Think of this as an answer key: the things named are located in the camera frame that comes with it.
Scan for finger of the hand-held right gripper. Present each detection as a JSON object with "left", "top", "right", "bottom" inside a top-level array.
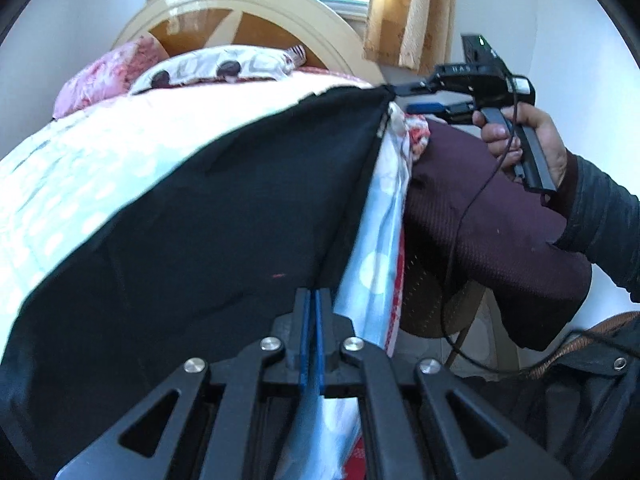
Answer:
[
  {"left": 406, "top": 100, "right": 476, "bottom": 126},
  {"left": 387, "top": 76, "right": 441, "bottom": 99}
]

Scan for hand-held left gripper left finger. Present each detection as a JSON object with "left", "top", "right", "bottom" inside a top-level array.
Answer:
[{"left": 55, "top": 287, "right": 317, "bottom": 480}]

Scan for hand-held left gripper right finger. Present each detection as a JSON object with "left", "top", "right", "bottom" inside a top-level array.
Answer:
[{"left": 314, "top": 288, "right": 576, "bottom": 480}]

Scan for black pants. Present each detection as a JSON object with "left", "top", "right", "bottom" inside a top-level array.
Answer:
[{"left": 0, "top": 82, "right": 396, "bottom": 480}]

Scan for person's right forearm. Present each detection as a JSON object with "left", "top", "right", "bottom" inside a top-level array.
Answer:
[{"left": 552, "top": 152, "right": 640, "bottom": 306}]

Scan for person's right hand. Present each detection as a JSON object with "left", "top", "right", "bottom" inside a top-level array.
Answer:
[{"left": 472, "top": 102, "right": 571, "bottom": 191}]

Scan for yellow patterned curtain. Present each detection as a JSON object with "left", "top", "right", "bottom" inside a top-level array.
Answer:
[{"left": 362, "top": 0, "right": 458, "bottom": 68}]

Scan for brown mesh object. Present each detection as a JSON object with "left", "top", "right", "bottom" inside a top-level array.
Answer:
[{"left": 400, "top": 255, "right": 493, "bottom": 341}]

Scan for cream wooden headboard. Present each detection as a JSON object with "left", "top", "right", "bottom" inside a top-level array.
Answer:
[{"left": 112, "top": 0, "right": 386, "bottom": 86}]

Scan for person's maroon knit clothing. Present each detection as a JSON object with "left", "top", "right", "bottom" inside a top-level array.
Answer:
[{"left": 402, "top": 120, "right": 593, "bottom": 353}]

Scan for white dotted pillow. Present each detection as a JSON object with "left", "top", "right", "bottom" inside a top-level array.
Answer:
[{"left": 129, "top": 45, "right": 307, "bottom": 96}]

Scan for person's dark jacket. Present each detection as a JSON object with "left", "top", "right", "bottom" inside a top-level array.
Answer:
[{"left": 450, "top": 312, "right": 640, "bottom": 480}]

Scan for pink and blue printed quilt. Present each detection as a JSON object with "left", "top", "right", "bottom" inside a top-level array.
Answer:
[{"left": 0, "top": 67, "right": 432, "bottom": 480}]

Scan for pink pillow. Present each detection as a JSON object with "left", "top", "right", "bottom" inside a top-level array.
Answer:
[{"left": 52, "top": 35, "right": 171, "bottom": 121}]

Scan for black cable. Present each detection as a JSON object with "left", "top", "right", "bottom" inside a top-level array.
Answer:
[{"left": 440, "top": 74, "right": 640, "bottom": 376}]

